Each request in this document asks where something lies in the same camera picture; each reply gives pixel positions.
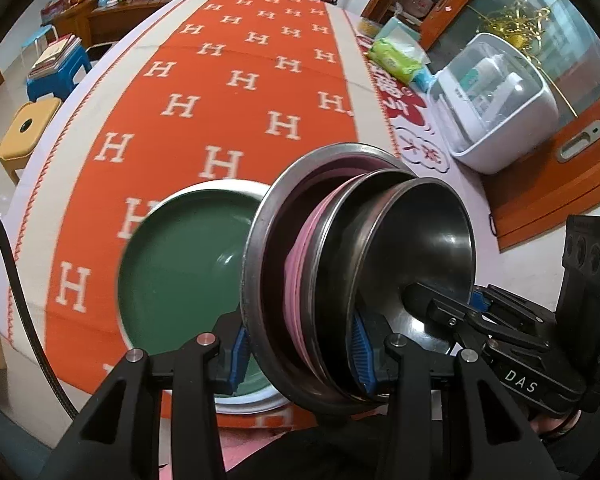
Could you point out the yellow packet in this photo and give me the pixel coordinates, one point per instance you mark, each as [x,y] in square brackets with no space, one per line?
[367,26]

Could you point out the person's right hand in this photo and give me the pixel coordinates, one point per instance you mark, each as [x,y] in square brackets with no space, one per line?
[547,427]

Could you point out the teal box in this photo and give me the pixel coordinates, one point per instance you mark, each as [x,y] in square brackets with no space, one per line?
[400,27]

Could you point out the green plate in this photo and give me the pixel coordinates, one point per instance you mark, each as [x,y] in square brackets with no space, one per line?
[180,270]

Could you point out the wooden glass cabinet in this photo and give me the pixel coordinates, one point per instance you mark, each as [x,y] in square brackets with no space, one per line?
[530,210]

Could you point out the stack of books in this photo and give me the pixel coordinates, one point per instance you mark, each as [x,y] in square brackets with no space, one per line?
[55,52]

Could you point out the light blue stool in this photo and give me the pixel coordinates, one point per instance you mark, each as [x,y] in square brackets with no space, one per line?
[40,32]

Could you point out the red tissue box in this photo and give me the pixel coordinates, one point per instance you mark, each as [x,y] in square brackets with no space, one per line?
[59,10]

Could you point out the green tissue packet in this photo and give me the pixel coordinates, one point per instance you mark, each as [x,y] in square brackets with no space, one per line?
[395,57]

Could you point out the red-sided steel bowl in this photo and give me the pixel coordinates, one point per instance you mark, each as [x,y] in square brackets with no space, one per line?
[300,260]

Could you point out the white paper plate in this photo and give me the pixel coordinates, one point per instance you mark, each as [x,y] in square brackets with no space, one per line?
[245,402]

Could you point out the white sterilizer box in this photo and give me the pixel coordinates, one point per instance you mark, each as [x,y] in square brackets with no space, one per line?
[510,140]

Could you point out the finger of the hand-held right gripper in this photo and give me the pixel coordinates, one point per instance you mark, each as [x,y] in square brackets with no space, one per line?
[437,294]
[450,317]

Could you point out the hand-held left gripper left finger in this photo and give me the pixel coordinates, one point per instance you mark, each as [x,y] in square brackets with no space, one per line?
[237,360]

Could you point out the wooden sideboard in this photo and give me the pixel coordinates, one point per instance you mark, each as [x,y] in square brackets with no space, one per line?
[110,15]

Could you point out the yellow plastic stool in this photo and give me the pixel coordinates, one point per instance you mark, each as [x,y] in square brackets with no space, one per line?
[25,130]

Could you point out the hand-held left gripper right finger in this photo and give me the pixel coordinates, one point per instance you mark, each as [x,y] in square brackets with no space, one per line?
[360,355]

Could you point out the light blue packet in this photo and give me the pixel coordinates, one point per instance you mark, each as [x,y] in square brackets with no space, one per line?
[425,80]

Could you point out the pink garment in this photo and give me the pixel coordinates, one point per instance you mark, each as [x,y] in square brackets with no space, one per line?
[240,455]

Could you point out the large steel bowl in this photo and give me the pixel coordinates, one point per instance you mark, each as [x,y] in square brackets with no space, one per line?
[260,260]

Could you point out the blue plastic stool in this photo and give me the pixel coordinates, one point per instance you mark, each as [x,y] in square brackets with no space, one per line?
[60,72]

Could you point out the small steel bowl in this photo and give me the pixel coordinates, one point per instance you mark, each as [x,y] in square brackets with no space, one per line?
[420,240]

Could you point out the gold tinsel decoration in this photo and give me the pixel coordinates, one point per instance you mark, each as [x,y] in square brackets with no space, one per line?
[515,25]

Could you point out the orange patterned blanket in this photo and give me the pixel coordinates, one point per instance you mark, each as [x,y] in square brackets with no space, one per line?
[205,110]

